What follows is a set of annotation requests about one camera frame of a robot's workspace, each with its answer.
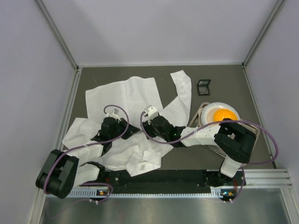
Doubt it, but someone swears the white bowl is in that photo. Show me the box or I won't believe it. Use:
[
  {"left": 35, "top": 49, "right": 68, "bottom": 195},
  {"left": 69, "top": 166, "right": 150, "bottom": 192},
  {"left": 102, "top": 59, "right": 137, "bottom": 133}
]
[{"left": 200, "top": 102, "right": 240, "bottom": 125}]

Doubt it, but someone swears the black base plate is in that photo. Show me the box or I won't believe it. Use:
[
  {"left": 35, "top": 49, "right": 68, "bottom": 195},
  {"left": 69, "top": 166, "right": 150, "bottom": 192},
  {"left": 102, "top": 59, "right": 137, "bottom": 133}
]
[{"left": 84, "top": 170, "right": 243, "bottom": 194}]

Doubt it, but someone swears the grey cable duct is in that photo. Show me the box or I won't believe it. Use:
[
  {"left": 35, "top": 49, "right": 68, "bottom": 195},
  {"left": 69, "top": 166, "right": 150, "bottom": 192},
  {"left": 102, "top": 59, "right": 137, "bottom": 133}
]
[{"left": 70, "top": 188, "right": 234, "bottom": 199}]

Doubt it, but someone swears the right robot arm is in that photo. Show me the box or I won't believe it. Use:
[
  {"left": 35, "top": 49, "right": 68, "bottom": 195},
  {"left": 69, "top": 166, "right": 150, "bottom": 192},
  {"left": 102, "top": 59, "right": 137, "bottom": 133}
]
[{"left": 141, "top": 115, "right": 256, "bottom": 179}]

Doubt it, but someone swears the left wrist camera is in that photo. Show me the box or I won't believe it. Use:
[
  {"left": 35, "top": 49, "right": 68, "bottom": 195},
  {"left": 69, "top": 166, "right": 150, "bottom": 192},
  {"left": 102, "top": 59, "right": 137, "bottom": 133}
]
[{"left": 106, "top": 109, "right": 120, "bottom": 119}]

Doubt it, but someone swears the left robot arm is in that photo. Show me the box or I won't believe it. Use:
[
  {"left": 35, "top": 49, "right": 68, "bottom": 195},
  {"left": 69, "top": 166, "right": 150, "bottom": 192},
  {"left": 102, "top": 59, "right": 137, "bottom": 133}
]
[{"left": 36, "top": 116, "right": 140, "bottom": 199}]

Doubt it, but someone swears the small black open box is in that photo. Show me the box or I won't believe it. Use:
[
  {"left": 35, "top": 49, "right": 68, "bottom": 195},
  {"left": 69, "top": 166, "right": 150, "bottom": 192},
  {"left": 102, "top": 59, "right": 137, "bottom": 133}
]
[{"left": 197, "top": 79, "right": 211, "bottom": 96}]

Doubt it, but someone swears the white shirt garment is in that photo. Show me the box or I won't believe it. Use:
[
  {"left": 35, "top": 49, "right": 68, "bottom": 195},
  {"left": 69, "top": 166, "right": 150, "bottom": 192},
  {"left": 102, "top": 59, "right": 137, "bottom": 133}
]
[{"left": 62, "top": 70, "right": 192, "bottom": 176}]

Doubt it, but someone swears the metal tray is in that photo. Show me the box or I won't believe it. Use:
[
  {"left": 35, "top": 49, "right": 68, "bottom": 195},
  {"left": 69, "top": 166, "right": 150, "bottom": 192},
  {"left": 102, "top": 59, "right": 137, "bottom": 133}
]
[{"left": 188, "top": 102, "right": 260, "bottom": 158}]

